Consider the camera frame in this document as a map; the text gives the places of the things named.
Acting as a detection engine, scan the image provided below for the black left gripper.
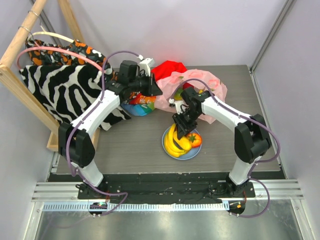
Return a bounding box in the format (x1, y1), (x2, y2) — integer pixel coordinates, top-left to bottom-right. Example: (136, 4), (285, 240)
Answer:
(128, 72), (163, 98)

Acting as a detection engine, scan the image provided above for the yellow fake lemon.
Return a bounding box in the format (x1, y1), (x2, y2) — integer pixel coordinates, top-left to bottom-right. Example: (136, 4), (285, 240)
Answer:
(174, 136), (192, 151)

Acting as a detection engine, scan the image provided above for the pink plastic bag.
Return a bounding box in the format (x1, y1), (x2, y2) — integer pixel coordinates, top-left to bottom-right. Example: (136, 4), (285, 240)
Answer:
(154, 69), (228, 113)

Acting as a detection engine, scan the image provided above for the yellow fake banana bunch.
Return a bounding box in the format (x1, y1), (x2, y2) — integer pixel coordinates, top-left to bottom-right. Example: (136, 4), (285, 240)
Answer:
(163, 123), (191, 158)

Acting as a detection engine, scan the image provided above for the green fake apple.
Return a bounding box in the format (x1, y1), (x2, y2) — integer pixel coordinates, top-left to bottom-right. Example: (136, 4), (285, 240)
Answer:
(173, 88), (183, 101)

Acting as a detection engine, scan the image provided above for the red fake strawberry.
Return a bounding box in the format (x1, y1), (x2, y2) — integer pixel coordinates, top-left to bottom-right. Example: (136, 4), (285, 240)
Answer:
(182, 82), (194, 90)

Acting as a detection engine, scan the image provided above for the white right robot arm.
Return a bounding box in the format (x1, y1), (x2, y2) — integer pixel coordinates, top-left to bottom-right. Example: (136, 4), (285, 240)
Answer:
(169, 87), (272, 198)

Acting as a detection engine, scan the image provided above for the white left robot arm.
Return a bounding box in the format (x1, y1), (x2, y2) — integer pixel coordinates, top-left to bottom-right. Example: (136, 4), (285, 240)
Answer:
(58, 58), (163, 200)

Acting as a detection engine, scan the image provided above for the colourful rainbow pouch bag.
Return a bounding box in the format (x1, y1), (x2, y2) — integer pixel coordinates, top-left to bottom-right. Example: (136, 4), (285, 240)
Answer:
(120, 92), (156, 117)

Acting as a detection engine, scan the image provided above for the red cloth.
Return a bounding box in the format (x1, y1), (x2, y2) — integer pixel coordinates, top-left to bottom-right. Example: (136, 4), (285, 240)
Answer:
(151, 60), (187, 81)

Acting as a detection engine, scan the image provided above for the blue plastic plate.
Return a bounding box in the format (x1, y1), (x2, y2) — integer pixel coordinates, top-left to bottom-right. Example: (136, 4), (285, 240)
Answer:
(161, 127), (202, 161)

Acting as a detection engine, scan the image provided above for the zebra pattern cloth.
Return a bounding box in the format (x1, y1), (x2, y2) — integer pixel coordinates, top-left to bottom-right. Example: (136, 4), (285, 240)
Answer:
(19, 64), (132, 131)

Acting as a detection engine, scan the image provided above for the orange black patterned cloth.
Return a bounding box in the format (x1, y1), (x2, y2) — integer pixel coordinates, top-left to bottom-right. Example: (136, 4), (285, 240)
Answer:
(24, 37), (118, 81)

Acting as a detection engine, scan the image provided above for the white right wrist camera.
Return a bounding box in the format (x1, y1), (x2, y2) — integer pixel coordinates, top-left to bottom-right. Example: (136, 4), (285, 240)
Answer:
(168, 98), (184, 115)

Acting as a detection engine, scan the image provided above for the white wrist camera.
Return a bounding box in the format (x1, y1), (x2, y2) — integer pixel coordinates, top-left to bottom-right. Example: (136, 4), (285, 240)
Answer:
(138, 57), (155, 77)
(168, 98), (184, 115)

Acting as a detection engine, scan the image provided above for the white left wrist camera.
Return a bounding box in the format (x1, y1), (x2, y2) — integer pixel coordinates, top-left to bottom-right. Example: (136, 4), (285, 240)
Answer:
(138, 57), (155, 77)

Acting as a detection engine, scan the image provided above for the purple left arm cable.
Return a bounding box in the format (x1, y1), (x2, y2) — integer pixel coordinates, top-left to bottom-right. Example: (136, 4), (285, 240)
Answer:
(65, 50), (144, 217)

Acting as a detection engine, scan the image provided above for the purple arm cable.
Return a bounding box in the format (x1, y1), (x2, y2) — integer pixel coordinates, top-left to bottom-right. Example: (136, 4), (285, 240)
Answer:
(65, 50), (144, 217)
(172, 78), (282, 218)

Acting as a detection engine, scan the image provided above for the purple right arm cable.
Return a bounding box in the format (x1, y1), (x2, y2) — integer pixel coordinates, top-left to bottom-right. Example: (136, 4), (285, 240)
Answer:
(172, 78), (282, 218)

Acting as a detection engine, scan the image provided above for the pink hose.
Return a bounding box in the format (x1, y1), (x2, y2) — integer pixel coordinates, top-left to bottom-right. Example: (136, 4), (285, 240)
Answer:
(16, 46), (107, 75)

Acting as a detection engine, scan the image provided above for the aluminium rail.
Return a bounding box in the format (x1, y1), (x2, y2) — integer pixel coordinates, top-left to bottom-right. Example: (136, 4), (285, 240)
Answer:
(31, 180), (304, 212)

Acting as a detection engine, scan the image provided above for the cream hose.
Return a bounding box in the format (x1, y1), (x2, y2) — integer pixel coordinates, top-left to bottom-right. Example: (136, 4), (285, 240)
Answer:
(26, 31), (76, 44)

